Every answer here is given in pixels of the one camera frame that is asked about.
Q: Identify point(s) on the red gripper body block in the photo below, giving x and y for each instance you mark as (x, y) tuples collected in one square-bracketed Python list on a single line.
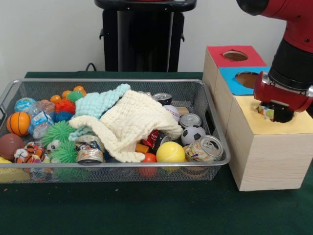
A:
[(281, 95)]

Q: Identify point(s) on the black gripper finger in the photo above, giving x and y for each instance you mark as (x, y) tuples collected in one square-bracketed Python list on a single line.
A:
[(278, 113), (289, 116)]

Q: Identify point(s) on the colourful polka-dot cloth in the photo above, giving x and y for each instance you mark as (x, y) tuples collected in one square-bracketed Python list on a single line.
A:
[(267, 113)]

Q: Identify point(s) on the cream knitted cloth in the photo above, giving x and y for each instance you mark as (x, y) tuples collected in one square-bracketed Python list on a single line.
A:
[(132, 117)]

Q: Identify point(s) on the crushed clear plastic bottle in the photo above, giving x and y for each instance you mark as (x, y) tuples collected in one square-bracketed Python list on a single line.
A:
[(40, 120)]

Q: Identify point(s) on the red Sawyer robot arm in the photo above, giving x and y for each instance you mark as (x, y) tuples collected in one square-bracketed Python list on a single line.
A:
[(293, 36)]

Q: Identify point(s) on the wooden box with three holes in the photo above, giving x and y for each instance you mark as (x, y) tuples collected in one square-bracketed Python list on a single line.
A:
[(269, 161)]

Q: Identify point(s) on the shallow mesh bin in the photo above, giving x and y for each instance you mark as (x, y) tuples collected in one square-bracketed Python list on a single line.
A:
[(110, 173)]

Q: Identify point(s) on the printed drink can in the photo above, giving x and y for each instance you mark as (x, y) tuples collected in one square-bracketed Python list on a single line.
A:
[(205, 148)]

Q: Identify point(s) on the black and white soccer ball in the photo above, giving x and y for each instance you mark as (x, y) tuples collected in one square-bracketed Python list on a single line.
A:
[(193, 135)]

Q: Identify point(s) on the silver drink can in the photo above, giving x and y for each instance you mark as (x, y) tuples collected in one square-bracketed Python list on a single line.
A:
[(190, 120)]

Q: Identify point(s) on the white baseball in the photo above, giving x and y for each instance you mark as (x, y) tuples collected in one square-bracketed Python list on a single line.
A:
[(171, 112)]

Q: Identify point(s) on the yellow tennis ball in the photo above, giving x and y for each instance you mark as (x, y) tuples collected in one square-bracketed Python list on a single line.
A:
[(170, 152)]

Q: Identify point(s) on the small red ball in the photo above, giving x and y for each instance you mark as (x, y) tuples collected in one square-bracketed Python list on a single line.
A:
[(149, 157)]

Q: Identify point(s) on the dark green tablecloth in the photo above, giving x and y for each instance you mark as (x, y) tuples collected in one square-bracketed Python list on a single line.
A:
[(146, 208)]

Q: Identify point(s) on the light blue knitted cloth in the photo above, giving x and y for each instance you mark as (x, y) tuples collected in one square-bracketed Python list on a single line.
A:
[(97, 102)]

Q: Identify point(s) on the blue green globe ball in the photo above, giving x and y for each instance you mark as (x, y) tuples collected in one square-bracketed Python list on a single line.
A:
[(23, 104)]

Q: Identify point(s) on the orange mini basketball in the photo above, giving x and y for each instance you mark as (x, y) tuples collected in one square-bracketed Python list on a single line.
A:
[(18, 123)]

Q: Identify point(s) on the brown mini football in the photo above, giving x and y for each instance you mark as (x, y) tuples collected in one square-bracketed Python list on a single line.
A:
[(11, 146)]

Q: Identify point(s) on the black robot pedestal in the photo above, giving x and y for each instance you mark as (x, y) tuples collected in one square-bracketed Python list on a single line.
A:
[(141, 44)]

